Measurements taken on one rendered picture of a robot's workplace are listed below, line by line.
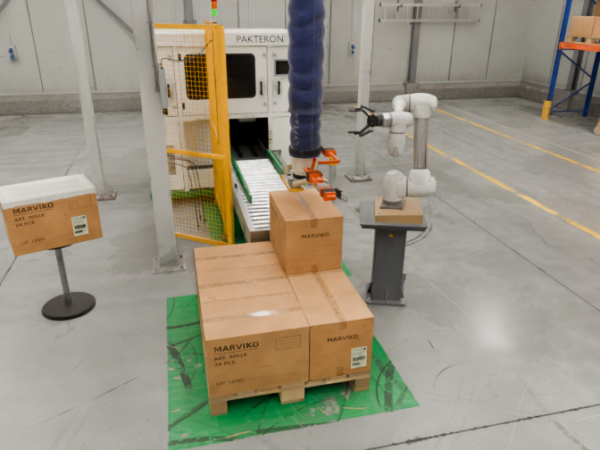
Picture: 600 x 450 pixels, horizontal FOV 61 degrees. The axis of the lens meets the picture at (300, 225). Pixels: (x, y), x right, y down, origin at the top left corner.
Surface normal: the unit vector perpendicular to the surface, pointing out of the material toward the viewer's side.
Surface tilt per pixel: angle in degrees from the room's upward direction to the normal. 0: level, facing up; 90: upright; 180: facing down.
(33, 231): 90
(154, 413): 0
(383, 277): 90
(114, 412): 0
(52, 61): 90
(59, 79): 90
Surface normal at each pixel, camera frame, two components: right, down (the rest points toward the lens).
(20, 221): 0.56, 0.33
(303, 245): 0.24, 0.39
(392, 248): -0.11, 0.39
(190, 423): 0.00, -0.92
